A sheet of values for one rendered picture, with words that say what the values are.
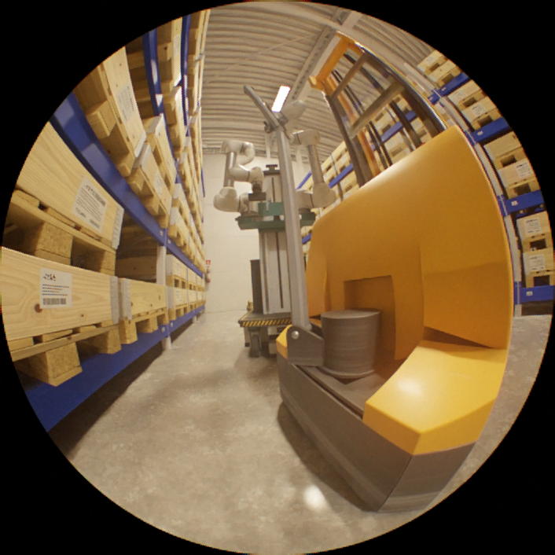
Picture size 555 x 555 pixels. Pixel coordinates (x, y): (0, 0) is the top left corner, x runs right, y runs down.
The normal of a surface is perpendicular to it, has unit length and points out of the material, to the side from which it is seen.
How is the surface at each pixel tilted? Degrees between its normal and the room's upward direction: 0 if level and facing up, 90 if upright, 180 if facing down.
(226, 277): 90
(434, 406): 22
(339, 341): 90
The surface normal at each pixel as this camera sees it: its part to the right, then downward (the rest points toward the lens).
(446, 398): -0.42, -0.91
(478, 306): -0.95, 0.04
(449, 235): -0.94, -0.23
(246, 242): 0.29, -0.09
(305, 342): -0.44, -0.04
